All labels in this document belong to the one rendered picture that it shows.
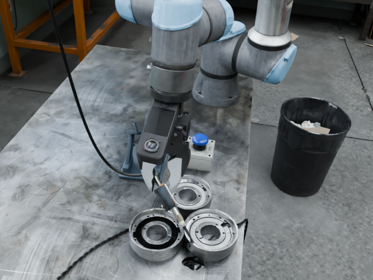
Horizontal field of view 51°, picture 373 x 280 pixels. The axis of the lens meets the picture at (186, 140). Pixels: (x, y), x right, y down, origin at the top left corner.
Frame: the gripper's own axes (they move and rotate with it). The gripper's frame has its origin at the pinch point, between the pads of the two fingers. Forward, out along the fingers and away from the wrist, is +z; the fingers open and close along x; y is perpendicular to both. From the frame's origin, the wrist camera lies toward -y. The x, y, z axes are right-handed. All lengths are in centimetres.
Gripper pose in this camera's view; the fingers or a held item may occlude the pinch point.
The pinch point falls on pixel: (160, 189)
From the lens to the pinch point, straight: 76.1
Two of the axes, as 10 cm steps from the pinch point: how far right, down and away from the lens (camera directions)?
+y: 1.7, -4.7, 8.7
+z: -1.0, 8.7, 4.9
